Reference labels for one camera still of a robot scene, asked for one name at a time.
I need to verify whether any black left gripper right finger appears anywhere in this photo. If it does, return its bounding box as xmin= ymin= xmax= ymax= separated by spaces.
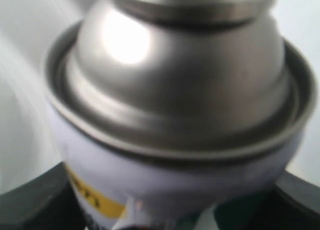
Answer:
xmin=214 ymin=172 xmax=320 ymax=230

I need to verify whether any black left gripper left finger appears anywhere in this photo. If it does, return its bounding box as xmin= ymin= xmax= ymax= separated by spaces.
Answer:
xmin=0 ymin=163 xmax=86 ymax=230

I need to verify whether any white spray paint can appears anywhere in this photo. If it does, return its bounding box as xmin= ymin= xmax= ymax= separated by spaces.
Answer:
xmin=43 ymin=0 xmax=317 ymax=230

